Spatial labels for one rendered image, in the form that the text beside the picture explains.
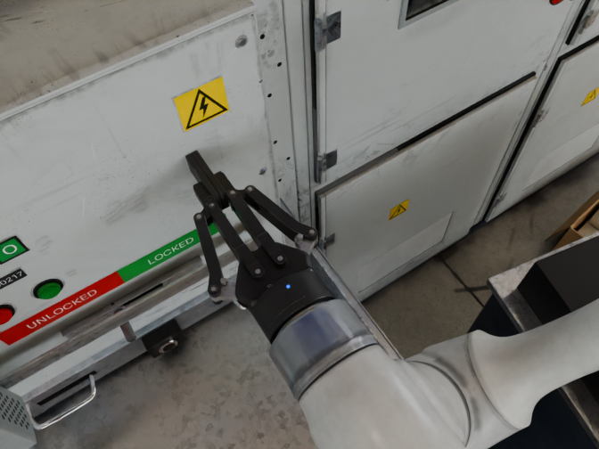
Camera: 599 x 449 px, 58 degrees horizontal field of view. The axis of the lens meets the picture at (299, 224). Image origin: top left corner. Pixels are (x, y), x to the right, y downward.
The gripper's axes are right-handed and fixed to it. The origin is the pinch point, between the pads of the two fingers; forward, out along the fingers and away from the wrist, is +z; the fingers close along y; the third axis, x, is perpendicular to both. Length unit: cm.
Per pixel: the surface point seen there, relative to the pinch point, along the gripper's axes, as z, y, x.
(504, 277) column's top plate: -18, 46, -48
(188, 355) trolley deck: -1.3, -12.4, -38.4
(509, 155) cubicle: 17, 93, -80
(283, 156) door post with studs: 17.3, 18.6, -26.8
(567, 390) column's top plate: -40, 40, -48
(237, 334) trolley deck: -2.7, -3.8, -38.4
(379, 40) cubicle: 15.3, 36.5, -8.6
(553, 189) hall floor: 14, 130, -123
